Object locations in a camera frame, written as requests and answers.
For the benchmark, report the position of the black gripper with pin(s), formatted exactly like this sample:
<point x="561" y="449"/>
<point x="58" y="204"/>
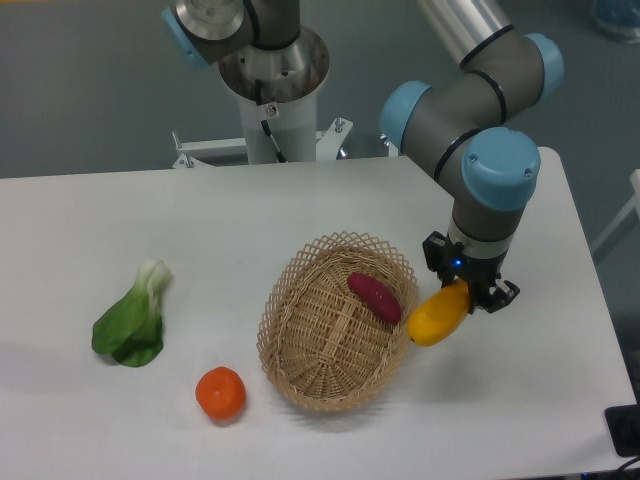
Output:
<point x="476" y="262"/>

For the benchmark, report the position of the yellow mango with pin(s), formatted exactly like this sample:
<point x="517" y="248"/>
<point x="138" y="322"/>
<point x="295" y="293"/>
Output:
<point x="440" y="315"/>

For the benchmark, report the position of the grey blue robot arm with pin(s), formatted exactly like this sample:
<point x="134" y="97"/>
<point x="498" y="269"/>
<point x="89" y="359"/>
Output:
<point x="457" y="136"/>

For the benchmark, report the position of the woven wicker basket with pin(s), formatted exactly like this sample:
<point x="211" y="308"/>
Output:
<point x="319" y="343"/>

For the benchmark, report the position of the purple sweet potato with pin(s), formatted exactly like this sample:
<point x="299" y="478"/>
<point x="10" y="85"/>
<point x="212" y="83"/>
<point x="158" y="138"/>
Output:
<point x="378" y="298"/>

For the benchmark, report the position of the black device at table edge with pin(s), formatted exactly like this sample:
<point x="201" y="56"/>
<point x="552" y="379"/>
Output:
<point x="623" y="425"/>

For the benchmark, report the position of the orange tangerine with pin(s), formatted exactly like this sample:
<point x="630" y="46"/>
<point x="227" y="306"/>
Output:
<point x="221" y="393"/>

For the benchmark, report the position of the blue object in corner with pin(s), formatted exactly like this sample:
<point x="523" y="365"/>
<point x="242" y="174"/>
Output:
<point x="618" y="19"/>

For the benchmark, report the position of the green bok choy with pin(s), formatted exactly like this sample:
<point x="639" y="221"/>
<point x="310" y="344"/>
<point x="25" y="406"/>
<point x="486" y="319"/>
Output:
<point x="131" y="330"/>

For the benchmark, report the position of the white frame at right edge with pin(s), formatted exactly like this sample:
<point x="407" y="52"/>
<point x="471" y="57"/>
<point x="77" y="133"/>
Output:
<point x="620" y="225"/>

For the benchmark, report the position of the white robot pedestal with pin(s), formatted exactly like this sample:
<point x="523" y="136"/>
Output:
<point x="276" y="93"/>

